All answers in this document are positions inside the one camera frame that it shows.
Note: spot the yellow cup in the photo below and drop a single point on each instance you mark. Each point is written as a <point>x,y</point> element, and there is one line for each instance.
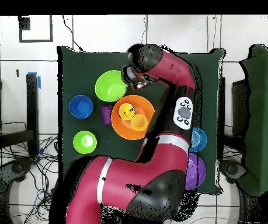
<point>124,112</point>

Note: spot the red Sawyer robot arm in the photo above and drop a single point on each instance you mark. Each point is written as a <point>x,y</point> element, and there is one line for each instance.
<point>136,177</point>

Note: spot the dark green table cloth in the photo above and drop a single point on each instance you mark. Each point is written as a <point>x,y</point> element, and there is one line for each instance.
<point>82,149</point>

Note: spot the black wheeled base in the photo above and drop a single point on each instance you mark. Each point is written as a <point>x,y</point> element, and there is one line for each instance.
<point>14,168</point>

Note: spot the dark blue bowl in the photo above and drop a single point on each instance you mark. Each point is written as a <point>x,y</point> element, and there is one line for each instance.
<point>81,106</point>

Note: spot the grey wheeled base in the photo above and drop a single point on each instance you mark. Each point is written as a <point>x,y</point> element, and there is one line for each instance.
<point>233,169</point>

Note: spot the large orange bowl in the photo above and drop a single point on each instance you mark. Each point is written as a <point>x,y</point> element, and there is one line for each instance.
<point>122,129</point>

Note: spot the black post with blue tape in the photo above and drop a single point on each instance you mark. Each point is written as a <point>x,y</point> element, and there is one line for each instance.
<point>32,112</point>

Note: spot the large green bowl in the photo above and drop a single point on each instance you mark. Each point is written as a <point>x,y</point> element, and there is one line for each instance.
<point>109,86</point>

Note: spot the light blue bowl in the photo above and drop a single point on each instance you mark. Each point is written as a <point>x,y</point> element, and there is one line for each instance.
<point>200,140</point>

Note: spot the large purple bowl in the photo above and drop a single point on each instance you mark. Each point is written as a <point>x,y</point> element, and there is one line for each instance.
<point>198,171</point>

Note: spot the small green bowl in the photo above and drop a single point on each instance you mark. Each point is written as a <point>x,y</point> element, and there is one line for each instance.
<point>85,142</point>

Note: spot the purple cup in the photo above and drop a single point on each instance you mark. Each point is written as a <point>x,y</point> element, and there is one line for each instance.
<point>105,115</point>

